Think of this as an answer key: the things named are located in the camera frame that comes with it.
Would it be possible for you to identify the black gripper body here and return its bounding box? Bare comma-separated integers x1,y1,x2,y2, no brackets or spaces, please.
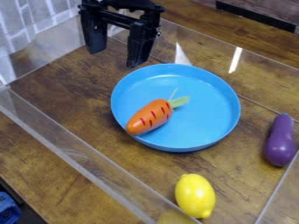
79,0,164,29

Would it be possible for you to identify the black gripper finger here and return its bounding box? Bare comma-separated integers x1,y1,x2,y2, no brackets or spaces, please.
126,16,160,68
80,11,108,54

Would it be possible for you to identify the orange toy carrot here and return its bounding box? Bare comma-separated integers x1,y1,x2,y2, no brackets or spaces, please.
126,96,190,135

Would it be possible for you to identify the blue round plate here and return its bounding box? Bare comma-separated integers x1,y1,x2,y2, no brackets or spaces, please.
111,64,240,152

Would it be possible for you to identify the purple toy eggplant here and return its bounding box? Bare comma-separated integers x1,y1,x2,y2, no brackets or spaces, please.
266,113,295,166

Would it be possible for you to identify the yellow toy lemon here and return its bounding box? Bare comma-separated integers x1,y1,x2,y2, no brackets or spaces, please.
175,173,216,219

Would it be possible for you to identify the blue object at corner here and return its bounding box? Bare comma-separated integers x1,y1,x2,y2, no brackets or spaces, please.
0,192,21,224

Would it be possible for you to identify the clear acrylic enclosure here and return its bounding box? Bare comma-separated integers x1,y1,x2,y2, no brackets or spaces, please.
0,0,299,224

